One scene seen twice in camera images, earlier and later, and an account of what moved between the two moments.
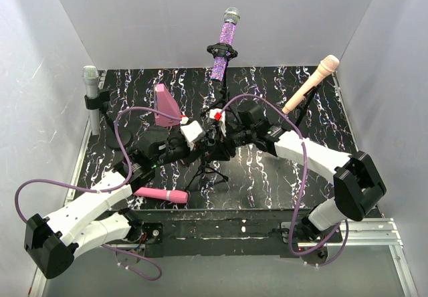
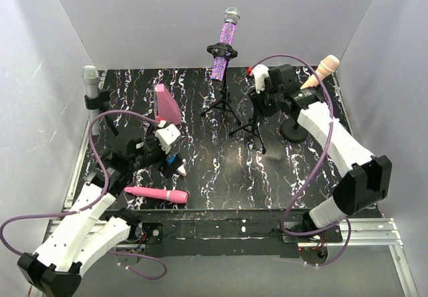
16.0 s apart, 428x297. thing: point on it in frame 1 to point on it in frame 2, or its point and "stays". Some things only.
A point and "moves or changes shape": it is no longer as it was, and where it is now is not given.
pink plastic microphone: x=169 y=196 stays
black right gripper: x=223 y=144 to x=255 y=99
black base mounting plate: x=225 y=233 stays
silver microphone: x=91 y=75 stays
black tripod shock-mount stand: x=225 y=51 stays
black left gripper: x=197 y=150 to x=166 y=168
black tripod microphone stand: x=204 y=168 moves or changes shape
